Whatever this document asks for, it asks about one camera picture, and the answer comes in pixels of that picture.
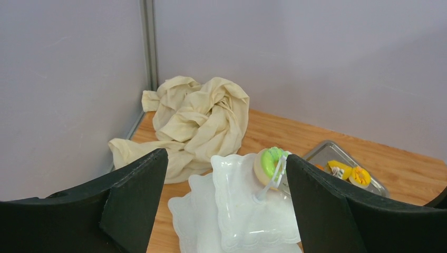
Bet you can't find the stainless steel tray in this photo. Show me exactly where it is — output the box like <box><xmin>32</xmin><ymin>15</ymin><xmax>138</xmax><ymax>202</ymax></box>
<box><xmin>303</xmin><ymin>140</ymin><xmax>390</xmax><ymax>198</ymax></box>

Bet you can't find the beige crumpled cloth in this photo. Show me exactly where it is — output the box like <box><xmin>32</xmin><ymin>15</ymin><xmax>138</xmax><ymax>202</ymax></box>
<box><xmin>108</xmin><ymin>76</ymin><xmax>249</xmax><ymax>184</ymax></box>

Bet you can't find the left aluminium frame post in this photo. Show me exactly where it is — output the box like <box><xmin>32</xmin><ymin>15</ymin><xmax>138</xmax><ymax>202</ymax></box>
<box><xmin>140</xmin><ymin>0</ymin><xmax>159</xmax><ymax>91</ymax></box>

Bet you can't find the yellow cake cube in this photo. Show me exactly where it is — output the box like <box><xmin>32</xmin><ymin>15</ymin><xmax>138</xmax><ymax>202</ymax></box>
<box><xmin>327</xmin><ymin>160</ymin><xmax>353</xmax><ymax>180</ymax></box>

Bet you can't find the orange round cake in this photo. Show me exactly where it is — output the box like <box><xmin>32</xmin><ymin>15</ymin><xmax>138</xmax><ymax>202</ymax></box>
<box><xmin>315</xmin><ymin>164</ymin><xmax>325</xmax><ymax>171</ymax></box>

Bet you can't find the green frosted donut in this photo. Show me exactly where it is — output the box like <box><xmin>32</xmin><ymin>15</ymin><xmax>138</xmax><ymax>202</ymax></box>
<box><xmin>253</xmin><ymin>147</ymin><xmax>291</xmax><ymax>189</ymax></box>

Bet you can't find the white three-tier dessert stand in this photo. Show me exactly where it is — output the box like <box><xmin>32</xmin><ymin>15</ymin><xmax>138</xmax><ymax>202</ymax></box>
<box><xmin>168</xmin><ymin>153</ymin><xmax>300</xmax><ymax>252</ymax></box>

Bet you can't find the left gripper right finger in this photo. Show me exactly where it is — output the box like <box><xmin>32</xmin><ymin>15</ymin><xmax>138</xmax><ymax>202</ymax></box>
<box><xmin>286</xmin><ymin>154</ymin><xmax>446</xmax><ymax>252</ymax></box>

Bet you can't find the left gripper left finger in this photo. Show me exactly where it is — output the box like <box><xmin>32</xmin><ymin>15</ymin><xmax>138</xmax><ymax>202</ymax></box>
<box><xmin>1</xmin><ymin>148</ymin><xmax>168</xmax><ymax>252</ymax></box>

